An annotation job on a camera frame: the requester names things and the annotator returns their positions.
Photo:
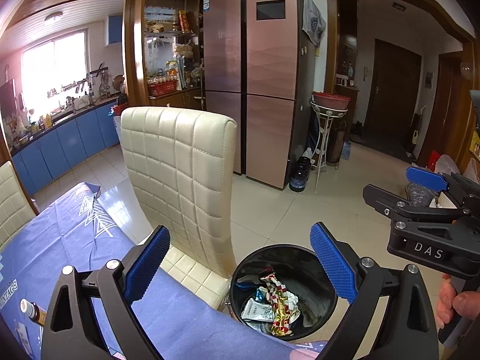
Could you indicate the torn blue white carton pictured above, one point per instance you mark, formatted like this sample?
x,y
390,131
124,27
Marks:
x,y
24,338

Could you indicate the cream chair right side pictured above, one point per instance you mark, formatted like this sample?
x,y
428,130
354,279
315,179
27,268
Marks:
x,y
180,164

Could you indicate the blue kitchen cabinets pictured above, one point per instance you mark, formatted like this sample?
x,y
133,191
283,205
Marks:
x,y
67,144

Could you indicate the brown medicine bottle white cap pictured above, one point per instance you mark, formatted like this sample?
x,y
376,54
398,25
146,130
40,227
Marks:
x,y
34,312

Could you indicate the person's right hand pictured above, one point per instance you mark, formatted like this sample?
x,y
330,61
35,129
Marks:
x,y
466,304

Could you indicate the green white tissue pack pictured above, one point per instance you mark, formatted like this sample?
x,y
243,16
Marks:
x,y
258,308

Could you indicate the rose gold refrigerator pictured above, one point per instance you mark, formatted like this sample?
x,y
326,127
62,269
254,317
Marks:
x,y
259,68

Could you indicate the white metal plant stand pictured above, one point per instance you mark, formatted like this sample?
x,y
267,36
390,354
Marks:
x,y
325,117

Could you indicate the red basin on stand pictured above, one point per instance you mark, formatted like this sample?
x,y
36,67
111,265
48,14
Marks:
x,y
331,101

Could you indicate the blue patterned tablecloth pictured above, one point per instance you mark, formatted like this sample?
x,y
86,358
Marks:
x,y
76,231

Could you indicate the plastic bag on floor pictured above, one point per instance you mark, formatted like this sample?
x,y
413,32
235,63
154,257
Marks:
x,y
445,165

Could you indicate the dark water jug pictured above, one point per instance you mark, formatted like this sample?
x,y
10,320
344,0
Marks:
x,y
300,174

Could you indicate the dark wooden door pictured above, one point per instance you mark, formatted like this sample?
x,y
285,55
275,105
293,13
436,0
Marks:
x,y
392,100

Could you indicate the grey cloth on refrigerator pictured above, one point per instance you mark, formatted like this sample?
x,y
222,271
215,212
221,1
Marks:
x,y
313,23

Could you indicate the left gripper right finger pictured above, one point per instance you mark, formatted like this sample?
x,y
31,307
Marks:
x,y
408,329

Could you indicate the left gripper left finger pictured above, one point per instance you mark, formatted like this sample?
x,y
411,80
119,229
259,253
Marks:
x,y
72,330

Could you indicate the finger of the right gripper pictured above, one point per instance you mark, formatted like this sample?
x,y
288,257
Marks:
x,y
438,181
399,209

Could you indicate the black round trash bin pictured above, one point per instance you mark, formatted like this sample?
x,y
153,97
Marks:
x,y
300,271

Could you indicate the checkered foil snack wrapper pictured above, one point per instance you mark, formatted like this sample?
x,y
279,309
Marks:
x,y
284,304

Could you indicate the wooden display shelf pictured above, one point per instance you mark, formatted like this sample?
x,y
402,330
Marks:
x,y
163,53

